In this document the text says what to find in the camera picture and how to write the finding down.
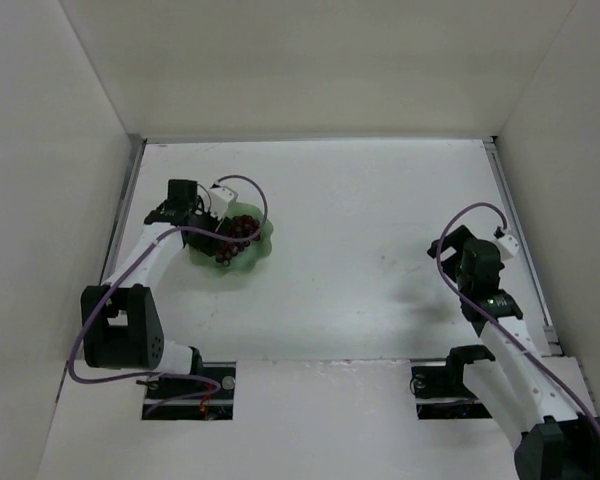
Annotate dark red grape bunch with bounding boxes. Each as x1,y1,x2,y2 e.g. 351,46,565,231
214,214,261,267

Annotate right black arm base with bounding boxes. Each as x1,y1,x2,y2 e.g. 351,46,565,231
409,363,479,420

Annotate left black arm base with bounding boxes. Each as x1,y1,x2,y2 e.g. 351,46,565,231
137,363,237,421

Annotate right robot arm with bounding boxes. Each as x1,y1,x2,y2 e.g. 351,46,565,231
427,226,600,479

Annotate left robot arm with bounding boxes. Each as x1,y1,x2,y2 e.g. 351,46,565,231
81,179,238,377

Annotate green wavy fruit bowl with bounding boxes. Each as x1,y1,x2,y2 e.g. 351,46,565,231
188,202,274,277

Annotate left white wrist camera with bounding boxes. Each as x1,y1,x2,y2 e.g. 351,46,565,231
208,183,238,221

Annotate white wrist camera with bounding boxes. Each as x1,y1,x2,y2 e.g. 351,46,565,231
494,227,520,261
208,183,238,221

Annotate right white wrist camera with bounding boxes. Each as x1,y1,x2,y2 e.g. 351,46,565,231
494,227,520,261

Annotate left aluminium table rail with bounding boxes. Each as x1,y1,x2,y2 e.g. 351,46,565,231
98,133,147,283

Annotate aluminium table rail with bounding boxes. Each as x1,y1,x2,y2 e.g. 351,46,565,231
98,133,147,283
482,137,564,357

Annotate right aluminium table rail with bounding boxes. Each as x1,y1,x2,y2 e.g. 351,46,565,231
482,137,564,357

